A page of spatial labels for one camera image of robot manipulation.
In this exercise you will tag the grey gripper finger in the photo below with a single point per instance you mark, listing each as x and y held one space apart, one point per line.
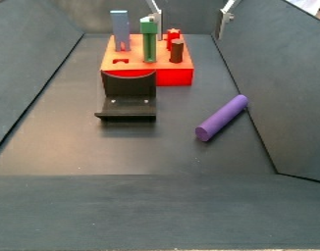
156 15
225 16

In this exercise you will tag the black curved cradle stand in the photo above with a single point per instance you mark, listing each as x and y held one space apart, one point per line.
130 97

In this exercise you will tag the purple round cylinder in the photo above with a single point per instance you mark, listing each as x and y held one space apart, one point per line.
221 117

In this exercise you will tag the green arrow-shaped peg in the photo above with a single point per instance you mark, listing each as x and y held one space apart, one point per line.
148 30

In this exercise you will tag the dark brown cylinder peg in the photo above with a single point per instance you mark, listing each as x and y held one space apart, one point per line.
175 51

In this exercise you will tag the red star-shaped peg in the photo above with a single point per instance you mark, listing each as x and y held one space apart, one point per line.
172 37

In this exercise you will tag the blue-grey tall block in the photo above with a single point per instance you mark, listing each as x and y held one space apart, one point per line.
120 30

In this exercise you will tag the red foam peg board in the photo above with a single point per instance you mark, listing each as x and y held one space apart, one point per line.
126 63

